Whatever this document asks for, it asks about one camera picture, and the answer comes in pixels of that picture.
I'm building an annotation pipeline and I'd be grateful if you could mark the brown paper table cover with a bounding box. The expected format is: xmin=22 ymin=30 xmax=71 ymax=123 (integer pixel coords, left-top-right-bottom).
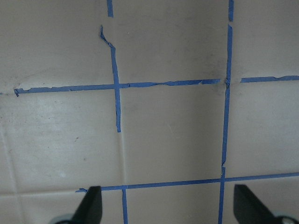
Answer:
xmin=0 ymin=0 xmax=299 ymax=224

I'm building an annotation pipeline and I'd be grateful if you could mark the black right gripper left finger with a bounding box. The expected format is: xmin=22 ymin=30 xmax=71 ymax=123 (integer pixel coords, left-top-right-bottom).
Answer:
xmin=71 ymin=186 xmax=102 ymax=224

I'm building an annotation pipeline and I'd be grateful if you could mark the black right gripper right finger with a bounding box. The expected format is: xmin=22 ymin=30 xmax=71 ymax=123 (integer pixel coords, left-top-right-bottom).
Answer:
xmin=234 ymin=184 xmax=288 ymax=224

